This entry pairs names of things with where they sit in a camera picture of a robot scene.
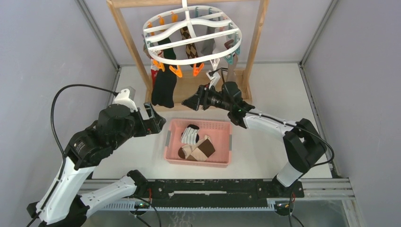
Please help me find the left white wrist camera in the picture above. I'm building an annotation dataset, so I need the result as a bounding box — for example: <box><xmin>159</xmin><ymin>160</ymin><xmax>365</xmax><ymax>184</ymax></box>
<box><xmin>113</xmin><ymin>87</ymin><xmax>138</xmax><ymax>112</ymax></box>

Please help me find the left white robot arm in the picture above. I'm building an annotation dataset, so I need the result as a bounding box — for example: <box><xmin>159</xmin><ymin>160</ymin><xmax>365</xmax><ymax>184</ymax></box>
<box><xmin>26</xmin><ymin>103</ymin><xmax>166</xmax><ymax>227</ymax></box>

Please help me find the pink plastic basket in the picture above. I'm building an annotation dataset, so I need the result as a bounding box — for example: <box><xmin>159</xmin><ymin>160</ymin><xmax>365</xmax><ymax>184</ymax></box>
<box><xmin>164</xmin><ymin>119</ymin><xmax>232</xmax><ymax>168</ymax></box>

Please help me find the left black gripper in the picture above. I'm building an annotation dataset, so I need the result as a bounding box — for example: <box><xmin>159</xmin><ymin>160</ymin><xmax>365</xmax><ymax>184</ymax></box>
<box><xmin>112</xmin><ymin>101</ymin><xmax>166</xmax><ymax>149</ymax></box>

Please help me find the brown argyle sock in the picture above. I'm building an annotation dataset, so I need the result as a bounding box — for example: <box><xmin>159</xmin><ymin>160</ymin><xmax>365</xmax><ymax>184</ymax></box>
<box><xmin>180</xmin><ymin>26</ymin><xmax>198</xmax><ymax>59</ymax></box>

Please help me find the red christmas sock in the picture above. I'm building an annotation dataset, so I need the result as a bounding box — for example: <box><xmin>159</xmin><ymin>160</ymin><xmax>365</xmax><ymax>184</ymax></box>
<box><xmin>150</xmin><ymin>58</ymin><xmax>159</xmax><ymax>86</ymax></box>

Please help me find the taupe striped cuff sock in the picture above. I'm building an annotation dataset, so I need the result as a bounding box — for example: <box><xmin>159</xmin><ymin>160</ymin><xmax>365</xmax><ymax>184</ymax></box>
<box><xmin>226</xmin><ymin>52</ymin><xmax>238</xmax><ymax>82</ymax></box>

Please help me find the grey sock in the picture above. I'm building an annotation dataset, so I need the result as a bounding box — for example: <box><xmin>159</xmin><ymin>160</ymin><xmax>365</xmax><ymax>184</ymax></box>
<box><xmin>200</xmin><ymin>27</ymin><xmax>215</xmax><ymax>56</ymax></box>

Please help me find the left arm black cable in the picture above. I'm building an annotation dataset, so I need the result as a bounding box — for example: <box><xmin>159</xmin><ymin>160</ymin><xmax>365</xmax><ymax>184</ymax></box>
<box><xmin>26</xmin><ymin>84</ymin><xmax>120</xmax><ymax>227</ymax></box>

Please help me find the white slotted cable duct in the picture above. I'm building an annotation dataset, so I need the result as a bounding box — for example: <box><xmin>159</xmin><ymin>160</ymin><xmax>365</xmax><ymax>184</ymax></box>
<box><xmin>99</xmin><ymin>200</ymin><xmax>277</xmax><ymax>211</ymax></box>

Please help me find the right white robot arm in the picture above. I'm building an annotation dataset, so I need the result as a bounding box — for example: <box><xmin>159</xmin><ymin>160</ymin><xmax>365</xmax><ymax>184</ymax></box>
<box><xmin>182</xmin><ymin>82</ymin><xmax>329</xmax><ymax>197</ymax></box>

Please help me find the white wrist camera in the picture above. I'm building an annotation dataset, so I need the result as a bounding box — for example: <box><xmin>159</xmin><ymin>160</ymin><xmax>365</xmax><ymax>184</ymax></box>
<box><xmin>113</xmin><ymin>87</ymin><xmax>138</xmax><ymax>112</ymax></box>
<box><xmin>206</xmin><ymin>70</ymin><xmax>221</xmax><ymax>89</ymax></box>

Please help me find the beige brown patch sock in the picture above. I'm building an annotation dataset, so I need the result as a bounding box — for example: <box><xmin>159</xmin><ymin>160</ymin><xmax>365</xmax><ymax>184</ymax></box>
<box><xmin>178</xmin><ymin>135</ymin><xmax>216</xmax><ymax>162</ymax></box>

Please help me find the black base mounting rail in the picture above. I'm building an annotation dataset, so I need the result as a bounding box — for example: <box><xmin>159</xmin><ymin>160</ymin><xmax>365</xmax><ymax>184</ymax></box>
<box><xmin>135</xmin><ymin>179</ymin><xmax>305</xmax><ymax>208</ymax></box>

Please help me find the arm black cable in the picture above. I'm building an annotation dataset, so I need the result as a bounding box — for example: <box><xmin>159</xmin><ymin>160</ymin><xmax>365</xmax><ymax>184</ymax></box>
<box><xmin>208</xmin><ymin>67</ymin><xmax>335</xmax><ymax>168</ymax></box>
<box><xmin>26</xmin><ymin>84</ymin><xmax>120</xmax><ymax>227</ymax></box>

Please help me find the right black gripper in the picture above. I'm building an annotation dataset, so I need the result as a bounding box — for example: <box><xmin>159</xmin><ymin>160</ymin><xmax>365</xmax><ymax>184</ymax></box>
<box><xmin>182</xmin><ymin>83</ymin><xmax>232</xmax><ymax>112</ymax></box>

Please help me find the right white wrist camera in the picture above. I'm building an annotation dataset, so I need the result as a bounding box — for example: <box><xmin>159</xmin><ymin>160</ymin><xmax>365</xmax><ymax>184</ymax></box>
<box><xmin>206</xmin><ymin>70</ymin><xmax>221</xmax><ymax>89</ymax></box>

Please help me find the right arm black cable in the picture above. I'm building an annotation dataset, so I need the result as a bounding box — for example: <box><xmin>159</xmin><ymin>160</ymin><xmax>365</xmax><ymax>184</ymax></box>
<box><xmin>208</xmin><ymin>67</ymin><xmax>335</xmax><ymax>168</ymax></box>

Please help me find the wooden hanger stand frame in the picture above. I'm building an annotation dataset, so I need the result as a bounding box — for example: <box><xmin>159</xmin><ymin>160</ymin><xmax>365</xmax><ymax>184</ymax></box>
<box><xmin>107</xmin><ymin>0</ymin><xmax>268</xmax><ymax>110</ymax></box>

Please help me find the white round clip hanger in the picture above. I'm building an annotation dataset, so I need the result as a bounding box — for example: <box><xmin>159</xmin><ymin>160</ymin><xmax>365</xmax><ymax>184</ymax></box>
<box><xmin>143</xmin><ymin>0</ymin><xmax>242</xmax><ymax>66</ymax></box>

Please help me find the black white striped sock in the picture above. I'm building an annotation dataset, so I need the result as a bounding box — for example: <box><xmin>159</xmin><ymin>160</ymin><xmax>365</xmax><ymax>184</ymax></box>
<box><xmin>181</xmin><ymin>124</ymin><xmax>200</xmax><ymax>145</ymax></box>

